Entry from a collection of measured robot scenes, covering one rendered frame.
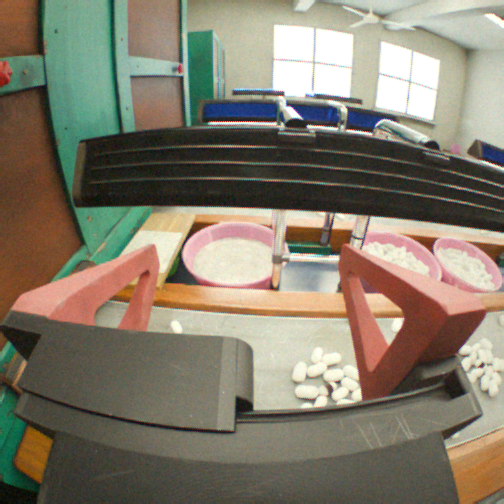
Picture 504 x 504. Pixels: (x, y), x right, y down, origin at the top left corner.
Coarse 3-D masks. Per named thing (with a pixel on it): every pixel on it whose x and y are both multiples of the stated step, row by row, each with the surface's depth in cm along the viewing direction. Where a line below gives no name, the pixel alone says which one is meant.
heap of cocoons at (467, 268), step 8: (440, 248) 71; (440, 256) 67; (448, 256) 68; (456, 256) 68; (464, 256) 67; (448, 264) 65; (456, 264) 66; (464, 264) 64; (472, 264) 65; (456, 272) 61; (464, 272) 61; (472, 272) 62; (480, 272) 61; (472, 280) 58; (480, 280) 58; (488, 280) 59; (488, 288) 55
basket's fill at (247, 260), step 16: (224, 240) 76; (240, 240) 76; (208, 256) 69; (224, 256) 69; (240, 256) 69; (256, 256) 69; (208, 272) 63; (224, 272) 64; (240, 272) 64; (256, 272) 64
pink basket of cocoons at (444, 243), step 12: (444, 240) 72; (456, 240) 71; (468, 252) 70; (480, 252) 66; (444, 264) 60; (492, 264) 61; (444, 276) 61; (456, 276) 56; (492, 276) 59; (468, 288) 54; (480, 288) 51
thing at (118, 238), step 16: (144, 208) 76; (160, 208) 91; (128, 224) 67; (112, 240) 59; (128, 240) 68; (96, 256) 53; (112, 256) 60; (0, 400) 22; (16, 400) 26; (0, 416) 21; (0, 432) 20; (16, 432) 24; (0, 448) 19; (16, 448) 22; (0, 464) 17; (0, 480) 16; (16, 480) 19; (32, 480) 22
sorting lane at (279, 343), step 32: (96, 320) 49; (160, 320) 50; (192, 320) 51; (224, 320) 51; (256, 320) 51; (288, 320) 51; (320, 320) 51; (384, 320) 50; (256, 352) 45; (288, 352) 45; (352, 352) 44; (256, 384) 40; (288, 384) 40; (320, 384) 39; (480, 384) 34
